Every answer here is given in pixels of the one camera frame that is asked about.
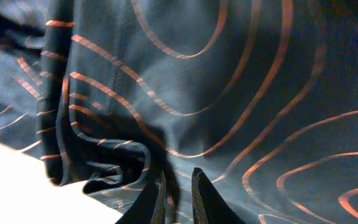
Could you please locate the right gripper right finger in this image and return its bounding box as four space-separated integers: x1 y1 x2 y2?
191 167 245 224

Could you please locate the black printed cycling jersey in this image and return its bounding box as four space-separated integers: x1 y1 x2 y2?
0 0 358 223

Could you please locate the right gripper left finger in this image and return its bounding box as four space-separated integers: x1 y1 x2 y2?
116 172 167 224

